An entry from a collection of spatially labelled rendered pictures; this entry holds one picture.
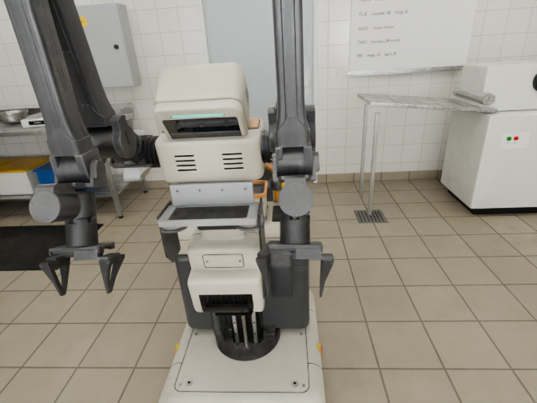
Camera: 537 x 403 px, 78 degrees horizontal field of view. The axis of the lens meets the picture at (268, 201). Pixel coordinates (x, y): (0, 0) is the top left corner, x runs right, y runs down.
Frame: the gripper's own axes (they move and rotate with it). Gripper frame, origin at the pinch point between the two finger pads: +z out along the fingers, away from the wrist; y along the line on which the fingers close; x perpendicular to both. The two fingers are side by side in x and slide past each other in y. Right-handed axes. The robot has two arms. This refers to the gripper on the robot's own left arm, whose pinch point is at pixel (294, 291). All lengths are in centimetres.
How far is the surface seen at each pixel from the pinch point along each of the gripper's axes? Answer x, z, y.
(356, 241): 204, 12, 39
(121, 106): 259, -117, -190
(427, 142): 305, -83, 127
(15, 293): 142, 45, -195
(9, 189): 231, -30, -288
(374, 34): 255, -176, 62
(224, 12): 240, -197, -77
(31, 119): 208, -92, -245
